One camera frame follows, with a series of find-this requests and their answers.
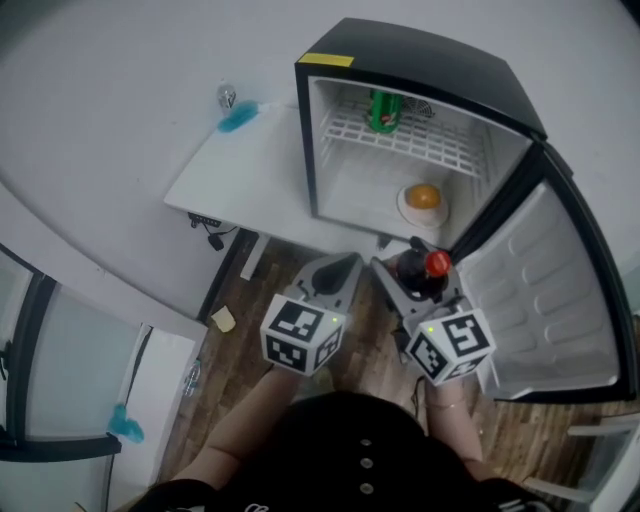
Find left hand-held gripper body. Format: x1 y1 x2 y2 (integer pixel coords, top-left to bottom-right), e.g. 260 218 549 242
259 287 347 377

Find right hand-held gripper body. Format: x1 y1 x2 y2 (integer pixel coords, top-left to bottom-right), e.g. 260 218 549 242
397 297 496 387

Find dark soda bottle red cap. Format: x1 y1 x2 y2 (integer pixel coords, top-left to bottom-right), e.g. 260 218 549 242
396 248 454 301

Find green drink can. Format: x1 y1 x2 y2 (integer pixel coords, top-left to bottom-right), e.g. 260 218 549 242
366 89 404 135

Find black mini fridge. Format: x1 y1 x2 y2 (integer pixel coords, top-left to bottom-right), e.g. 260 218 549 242
293 17 639 405

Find person's right forearm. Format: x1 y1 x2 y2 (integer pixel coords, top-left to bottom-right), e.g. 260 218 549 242
424 382 484 466

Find person's left forearm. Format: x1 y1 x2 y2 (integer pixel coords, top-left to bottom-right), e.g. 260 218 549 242
172 367 326 494

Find yellow paper note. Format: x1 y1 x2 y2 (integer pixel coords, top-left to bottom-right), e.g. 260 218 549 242
210 306 237 333

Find orange fruit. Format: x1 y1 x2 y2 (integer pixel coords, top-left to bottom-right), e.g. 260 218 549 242
405 183 442 210

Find clear water bottle blue label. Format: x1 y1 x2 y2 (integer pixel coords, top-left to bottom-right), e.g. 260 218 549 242
182 359 203 399

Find white table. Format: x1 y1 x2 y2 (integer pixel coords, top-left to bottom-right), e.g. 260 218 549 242
163 94 416 281

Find person's black shirt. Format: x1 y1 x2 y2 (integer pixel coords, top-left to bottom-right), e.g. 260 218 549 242
142 392 551 512

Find white window ledge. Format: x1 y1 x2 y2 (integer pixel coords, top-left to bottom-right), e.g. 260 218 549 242
102 322 209 494

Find white and wood chair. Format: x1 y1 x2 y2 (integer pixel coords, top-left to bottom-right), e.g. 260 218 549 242
523 413 640 509

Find small glass on table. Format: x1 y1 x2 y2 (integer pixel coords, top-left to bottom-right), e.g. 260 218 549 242
217 79 237 115

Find black framed window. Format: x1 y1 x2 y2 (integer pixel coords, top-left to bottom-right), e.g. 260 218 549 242
0 242 124 464

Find black power cable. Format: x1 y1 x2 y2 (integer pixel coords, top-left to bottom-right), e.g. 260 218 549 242
192 219 239 242

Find blue duster black handle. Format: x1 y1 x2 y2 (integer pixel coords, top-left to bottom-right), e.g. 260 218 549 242
106 324 151 445

